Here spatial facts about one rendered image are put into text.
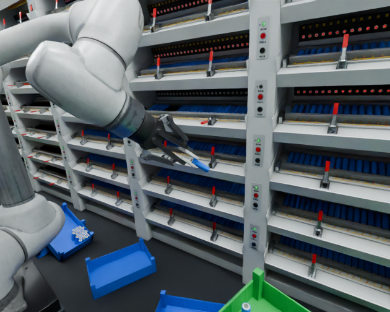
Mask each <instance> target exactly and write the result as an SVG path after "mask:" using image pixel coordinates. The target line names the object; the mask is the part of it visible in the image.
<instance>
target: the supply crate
mask: <svg viewBox="0 0 390 312"><path fill-rule="evenodd" d="M245 302H246V303H249V304H250V306H251V312H311V311H309V310H308V309H306V308H305V307H304V306H302V305H301V304H299V303H297V302H296V301H295V300H293V299H291V298H290V297H288V296H287V295H286V294H284V293H282V292H281V291H280V290H278V289H277V288H275V287H274V286H272V285H271V284H269V283H268V282H266V281H265V280H264V271H263V270H261V269H260V268H258V267H257V268H255V270H254V271H253V279H252V280H250V281H249V282H248V283H247V284H246V285H245V286H244V287H243V288H242V289H241V290H240V291H239V292H238V293H237V294H236V295H235V296H234V297H233V298H232V299H231V300H230V301H229V302H228V303H226V304H225V305H224V306H223V307H222V308H221V309H220V310H219V311H218V312H241V306H242V304H243V303H245Z"/></svg>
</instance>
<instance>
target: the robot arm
mask: <svg viewBox="0 0 390 312"><path fill-rule="evenodd" d="M143 29H144V16H143V13H142V8H141V5H140V3H139V1H138V0H85V1H81V2H75V3H74V4H73V5H72V6H71V7H70V9H69V12H62V13H57V14H50V15H45V16H42V17H38V18H36V19H32V20H29V21H27V22H24V23H21V24H18V25H15V26H13V27H10V28H7V29H5V30H2V31H0V93H1V92H2V81H3V80H4V79H5V78H6V77H7V76H8V75H9V73H10V62H11V61H14V60H16V59H19V58H21V57H23V56H26V55H28V54H30V53H33V54H32V55H31V57H30V59H29V61H28V63H27V67H26V71H25V74H26V78H27V81H28V83H29V84H30V85H31V86H32V87H33V88H34V89H35V90H36V91H37V92H38V93H39V94H41V95H42V96H43V97H45V98H46V99H47V100H49V101H50V102H52V103H53V104H55V105H56V106H58V107H59V108H61V109H62V110H64V111H66V112H67V113H69V114H71V115H73V116H75V117H76V118H79V119H81V120H83V121H86V122H88V123H93V124H97V125H99V126H101V127H102V128H103V129H106V130H108V131H110V132H112V133H113V134H116V135H117V136H119V137H122V138H126V137H127V138H129V139H130V140H132V141H134V142H136V143H138V144H139V145H140V147H141V148H142V153H141V154H140V158H142V159H144V160H146V161H148V160H154V161H157V162H160V163H164V164H167V165H171V166H174V165H175V163H176V162H178V163H180V164H182V165H185V164H186V163H187V164H188V165H191V166H192V167H194V168H195V167H196V165H195V164H193V163H191V162H190V161H189V160H187V159H185V158H184V157H182V156H180V155H178V154H174V153H173V152H172V151H170V150H169V149H167V148H166V147H165V146H164V145H163V144H162V142H163V140H164V139H167V140H169V141H170V142H172V143H174V144H176V145H178V146H180V147H179V149H180V150H182V151H183V152H184V153H186V154H188V155H190V156H191V157H192V158H195V159H197V160H200V158H199V157H197V156H196V155H194V154H193V153H192V151H193V149H192V148H190V147H189V146H188V145H186V143H187V141H188V137H187V136H186V135H185V134H184V133H183V131H182V130H181V129H180V128H179V127H178V126H177V125H176V124H175V123H174V121H173V118H172V116H171V115H168V114H163V117H162V118H160V119H158V118H155V117H153V116H152V115H151V114H150V113H148V112H146V111H145V109H144V106H143V105H142V104H140V103H139V102H138V101H137V100H136V99H134V98H133V97H132V96H130V95H129V94H128V93H127V92H125V91H124V90H123V89H122V86H123V77H124V73H125V71H126V69H127V67H128V66H129V64H130V63H131V61H132V59H133V57H134V55H135V53H136V51H137V48H138V46H139V43H140V40H141V37H142V32H143ZM62 42H68V43H72V44H73V46H72V47H70V46H69V45H67V44H64V43H62ZM164 124H166V125H167V126H168V127H169V128H170V129H171V130H172V131H173V132H174V133H175V134H176V135H177V136H178V137H179V138H180V139H181V140H180V141H179V140H178V139H175V138H174V137H172V136H171V135H169V134H167V133H166V130H165V127H164ZM154 148H158V149H160V150H161V151H162V152H163V153H165V154H167V155H168V156H169V157H170V159H167V158H163V157H160V156H158V155H154V154H152V153H151V152H149V151H148V150H149V149H154ZM0 201H1V204H2V205H1V206H0V312H23V311H24V310H25V309H26V308H27V303H26V301H25V300H24V292H23V286H22V284H23V281H24V277H23V276H22V275H20V276H17V277H15V278H14V276H15V275H16V273H17V271H18V270H19V269H20V267H21V266H22V264H23V263H25V262H26V261H28V260H29V259H31V258H32V257H34V256H35V255H36V254H38V253H39V252H40V251H41V250H43V249H44V248H45V247H46V246H48V245H49V244H50V243H51V242H52V241H53V240H54V239H55V238H56V237H57V236H58V234H59V233H60V231H61V230H62V228H63V226H64V224H65V220H66V219H65V215H64V211H63V210H62V208H60V206H58V205H57V204H56V203H53V202H51V201H47V200H46V198H45V197H44V196H42V195H40V194H37V193H34V190H33V188H32V185H31V182H30V179H29V177H28V174H27V171H26V169H25V166H24V163H23V160H22V157H21V155H20V152H19V149H18V147H17V144H16V141H15V139H14V135H13V133H12V130H11V127H10V125H9V122H8V120H7V117H6V114H5V111H4V108H3V106H2V103H1V100H0Z"/></svg>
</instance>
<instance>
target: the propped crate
mask: <svg viewBox="0 0 390 312"><path fill-rule="evenodd" d="M66 206H67V204H66V203H65V202H64V203H62V206H61V207H60V208H62V210H63V211H64V215H65V219H66V220H65V224H64V226H63V228H62V230H61V231H60V233H59V234H58V236H57V237H56V238H55V239H54V240H53V241H52V242H51V243H50V244H49V245H48V246H47V247H48V248H49V249H50V251H51V252H52V253H53V254H54V255H55V256H56V258H57V259H58V261H59V262H61V261H62V260H63V259H65V258H67V257H68V256H70V255H71V254H73V253H75V252H76V251H78V250H79V249H81V248H83V247H84V246H85V245H87V244H89V243H90V242H92V240H93V234H94V232H90V231H89V230H88V229H87V228H86V227H85V226H84V225H83V224H82V222H81V221H80V220H79V219H78V218H77V217H76V216H75V215H74V214H73V213H72V212H71V211H70V210H69V209H68V208H67V207H66ZM78 226H81V227H84V230H87V231H88V232H87V233H88V234H89V235H90V238H88V239H86V240H85V241H83V242H82V243H80V244H75V241H72V240H71V238H72V237H71V235H72V230H73V229H75V228H76V227H77V228H78Z"/></svg>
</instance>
